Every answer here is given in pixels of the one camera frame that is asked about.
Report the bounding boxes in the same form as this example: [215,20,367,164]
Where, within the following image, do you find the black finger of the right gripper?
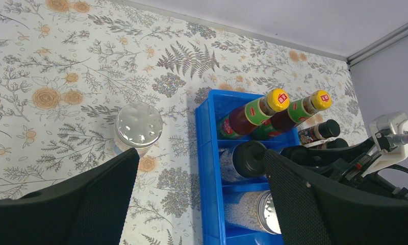
[279,137,375,169]

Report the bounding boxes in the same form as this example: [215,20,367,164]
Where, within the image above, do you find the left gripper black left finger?
[0,149,140,244]

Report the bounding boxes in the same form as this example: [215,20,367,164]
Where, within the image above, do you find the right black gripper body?
[327,150,408,201]

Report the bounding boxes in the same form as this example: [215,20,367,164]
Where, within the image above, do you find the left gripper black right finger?
[264,150,408,244]

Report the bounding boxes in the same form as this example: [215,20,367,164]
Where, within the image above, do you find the sauce bottle red label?
[250,90,332,141]

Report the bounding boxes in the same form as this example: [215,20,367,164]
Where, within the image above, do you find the silver lid jar white beads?
[223,190,282,234]

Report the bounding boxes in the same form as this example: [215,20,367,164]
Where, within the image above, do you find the clear jar black knob lid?
[219,140,267,183]

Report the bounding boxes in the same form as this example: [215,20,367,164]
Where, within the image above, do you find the yellow cap sauce bottle front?
[216,88,290,140]

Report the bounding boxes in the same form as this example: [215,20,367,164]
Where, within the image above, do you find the small brown spice bottle front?
[310,138,348,149]

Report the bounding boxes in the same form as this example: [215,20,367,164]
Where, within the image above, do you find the small brown spice bottle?
[298,119,341,145]
[310,138,348,149]

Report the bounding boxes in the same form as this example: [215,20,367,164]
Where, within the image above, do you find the small brown spice bottle rear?
[298,119,341,145]

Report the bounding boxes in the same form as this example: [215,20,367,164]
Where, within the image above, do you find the blue plastic divided bin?
[195,89,284,244]

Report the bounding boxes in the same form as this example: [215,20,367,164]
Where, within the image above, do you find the floral tablecloth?
[0,1,367,244]

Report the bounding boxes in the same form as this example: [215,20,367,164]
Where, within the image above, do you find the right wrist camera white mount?
[362,111,408,177]

